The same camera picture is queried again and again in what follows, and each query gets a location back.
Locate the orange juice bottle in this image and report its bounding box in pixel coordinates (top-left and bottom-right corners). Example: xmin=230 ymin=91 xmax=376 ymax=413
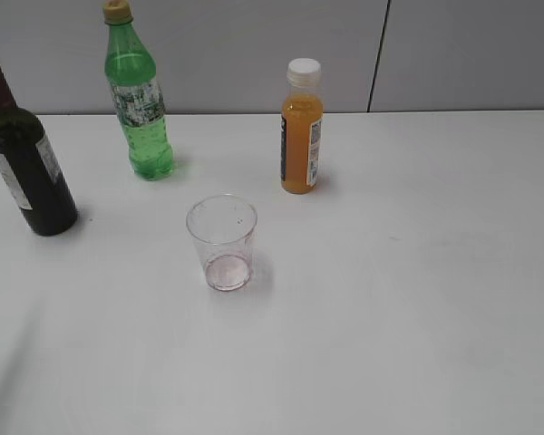
xmin=280 ymin=58 xmax=324 ymax=194

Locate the green plastic soda bottle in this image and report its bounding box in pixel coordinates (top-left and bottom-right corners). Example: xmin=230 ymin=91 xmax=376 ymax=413
xmin=102 ymin=1 xmax=175 ymax=180

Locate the dark red wine bottle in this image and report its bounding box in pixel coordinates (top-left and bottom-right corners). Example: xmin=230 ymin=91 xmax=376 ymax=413
xmin=0 ymin=67 xmax=78 ymax=236

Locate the transparent plastic cup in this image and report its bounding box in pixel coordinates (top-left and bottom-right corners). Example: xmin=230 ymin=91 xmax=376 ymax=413
xmin=186 ymin=194 xmax=257 ymax=292

